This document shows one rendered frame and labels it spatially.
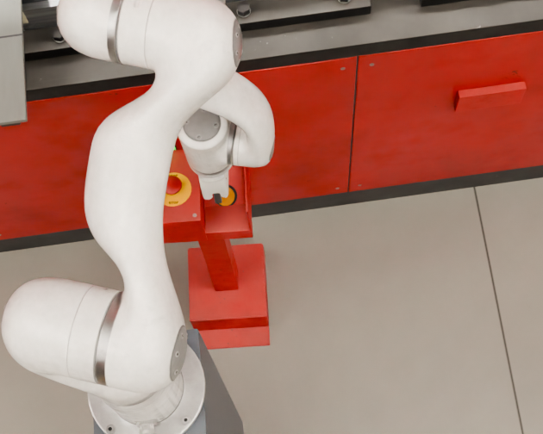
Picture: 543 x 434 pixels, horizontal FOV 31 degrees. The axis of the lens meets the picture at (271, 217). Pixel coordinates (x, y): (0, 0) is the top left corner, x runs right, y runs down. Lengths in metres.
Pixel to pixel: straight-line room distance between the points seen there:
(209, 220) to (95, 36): 0.86
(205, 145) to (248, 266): 1.04
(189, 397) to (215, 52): 0.64
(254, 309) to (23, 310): 1.36
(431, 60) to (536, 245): 0.86
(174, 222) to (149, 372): 0.76
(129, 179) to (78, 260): 1.61
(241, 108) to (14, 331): 0.51
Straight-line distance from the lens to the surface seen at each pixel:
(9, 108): 1.84
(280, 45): 1.96
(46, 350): 1.23
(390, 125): 2.32
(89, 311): 1.22
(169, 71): 1.17
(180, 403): 1.59
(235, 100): 1.51
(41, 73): 2.01
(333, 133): 2.31
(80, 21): 1.20
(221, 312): 2.54
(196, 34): 1.16
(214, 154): 1.60
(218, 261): 2.32
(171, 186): 1.92
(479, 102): 2.25
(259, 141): 1.56
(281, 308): 2.66
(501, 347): 2.68
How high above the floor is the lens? 2.57
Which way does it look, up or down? 69 degrees down
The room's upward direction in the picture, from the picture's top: 8 degrees counter-clockwise
